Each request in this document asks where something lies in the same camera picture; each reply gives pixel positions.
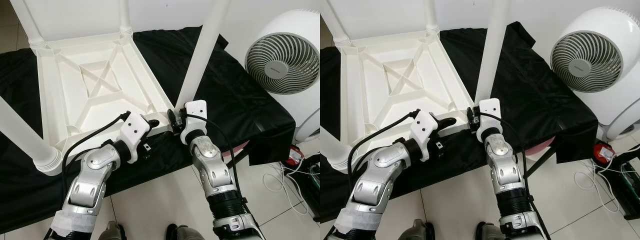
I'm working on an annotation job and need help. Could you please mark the white plastic table top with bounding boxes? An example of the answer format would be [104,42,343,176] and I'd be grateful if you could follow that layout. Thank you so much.
[36,30,176,161]
[340,30,476,156]

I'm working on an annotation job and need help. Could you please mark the white plastic table leg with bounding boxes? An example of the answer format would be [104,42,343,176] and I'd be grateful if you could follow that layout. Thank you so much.
[118,0,134,37]
[175,0,232,108]
[10,0,47,48]
[424,0,441,35]
[474,0,513,103]
[0,95,63,176]
[325,0,352,47]
[320,122,353,173]

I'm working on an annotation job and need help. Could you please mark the black table cloth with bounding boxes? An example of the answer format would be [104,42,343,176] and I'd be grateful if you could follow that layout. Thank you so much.
[0,25,296,233]
[320,21,598,223]

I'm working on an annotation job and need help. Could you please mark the grey robot left foot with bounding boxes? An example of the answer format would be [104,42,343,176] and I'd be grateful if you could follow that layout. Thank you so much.
[400,220,436,240]
[97,221,127,240]

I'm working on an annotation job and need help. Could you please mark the grey robot foot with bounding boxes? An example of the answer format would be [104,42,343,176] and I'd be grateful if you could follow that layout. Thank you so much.
[475,221,516,240]
[97,221,127,240]
[165,224,206,240]
[400,220,436,240]

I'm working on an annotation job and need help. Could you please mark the grey robot right foot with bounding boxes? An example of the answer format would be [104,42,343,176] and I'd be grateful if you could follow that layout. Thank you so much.
[165,224,206,240]
[475,221,516,240]

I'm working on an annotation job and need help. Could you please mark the white floor fan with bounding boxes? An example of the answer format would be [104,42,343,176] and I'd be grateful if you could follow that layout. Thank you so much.
[244,9,320,143]
[550,6,640,143]

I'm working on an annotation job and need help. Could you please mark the red object on floor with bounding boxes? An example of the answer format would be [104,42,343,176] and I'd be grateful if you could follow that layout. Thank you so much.
[286,146,305,167]
[593,141,616,166]

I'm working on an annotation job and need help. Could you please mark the black storage crate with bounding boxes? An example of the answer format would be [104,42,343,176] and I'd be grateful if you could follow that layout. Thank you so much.
[295,155,320,223]
[605,155,640,221]

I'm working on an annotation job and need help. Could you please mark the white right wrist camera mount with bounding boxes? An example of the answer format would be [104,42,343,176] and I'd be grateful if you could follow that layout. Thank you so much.
[179,100,208,146]
[475,98,503,143]

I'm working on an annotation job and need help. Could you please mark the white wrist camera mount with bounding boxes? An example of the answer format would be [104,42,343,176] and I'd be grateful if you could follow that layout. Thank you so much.
[409,110,441,162]
[118,112,152,162]
[475,98,503,143]
[179,100,208,146]

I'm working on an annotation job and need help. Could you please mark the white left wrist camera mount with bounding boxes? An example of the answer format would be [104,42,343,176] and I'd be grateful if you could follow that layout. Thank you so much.
[118,112,152,162]
[409,110,441,162]

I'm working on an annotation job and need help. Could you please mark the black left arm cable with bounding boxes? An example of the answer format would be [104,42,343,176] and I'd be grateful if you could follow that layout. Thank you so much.
[59,111,132,211]
[347,109,422,196]

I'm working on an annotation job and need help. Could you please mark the white floor cable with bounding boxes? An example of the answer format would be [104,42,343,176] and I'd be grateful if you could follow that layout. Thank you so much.
[574,160,640,211]
[262,160,320,216]

